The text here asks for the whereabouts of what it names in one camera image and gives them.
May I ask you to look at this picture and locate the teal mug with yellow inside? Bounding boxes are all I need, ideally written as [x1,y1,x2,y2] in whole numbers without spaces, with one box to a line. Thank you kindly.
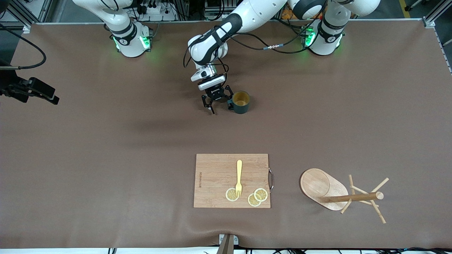
[227,91,251,114]

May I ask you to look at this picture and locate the wooden mug tree rack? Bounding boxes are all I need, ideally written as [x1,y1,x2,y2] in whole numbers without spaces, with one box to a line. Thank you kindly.
[300,168,389,224]

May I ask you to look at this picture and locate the yellow plastic fork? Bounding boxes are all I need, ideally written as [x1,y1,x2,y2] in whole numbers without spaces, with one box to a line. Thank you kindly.
[236,160,243,197]

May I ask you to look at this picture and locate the bamboo cutting board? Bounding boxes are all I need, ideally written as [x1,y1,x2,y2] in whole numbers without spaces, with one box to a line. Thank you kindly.
[194,153,274,208]

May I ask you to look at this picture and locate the grey equipment box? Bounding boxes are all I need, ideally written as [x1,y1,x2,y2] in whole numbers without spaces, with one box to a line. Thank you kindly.
[204,0,244,21]

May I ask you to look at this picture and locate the white power strip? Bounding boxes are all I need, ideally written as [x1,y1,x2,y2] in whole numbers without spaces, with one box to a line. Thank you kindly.
[136,3,177,22]

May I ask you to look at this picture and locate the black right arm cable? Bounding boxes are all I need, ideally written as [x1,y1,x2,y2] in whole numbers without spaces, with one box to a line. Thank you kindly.
[0,23,47,70]

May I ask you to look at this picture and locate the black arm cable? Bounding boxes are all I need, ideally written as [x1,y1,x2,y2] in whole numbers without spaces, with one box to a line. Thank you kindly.
[0,23,47,70]
[183,25,309,68]

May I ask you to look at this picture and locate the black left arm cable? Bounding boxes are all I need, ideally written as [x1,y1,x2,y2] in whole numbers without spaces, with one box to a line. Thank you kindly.
[183,25,309,68]

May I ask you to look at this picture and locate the aluminium camera post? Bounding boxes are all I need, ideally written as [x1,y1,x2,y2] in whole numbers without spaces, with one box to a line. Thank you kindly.
[216,234,239,254]

